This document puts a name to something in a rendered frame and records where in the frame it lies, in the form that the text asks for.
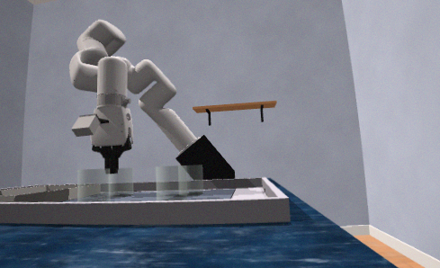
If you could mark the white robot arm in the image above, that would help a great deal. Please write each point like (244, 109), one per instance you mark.
(114, 77)

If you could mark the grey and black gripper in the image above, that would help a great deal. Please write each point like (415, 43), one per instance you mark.
(108, 136)

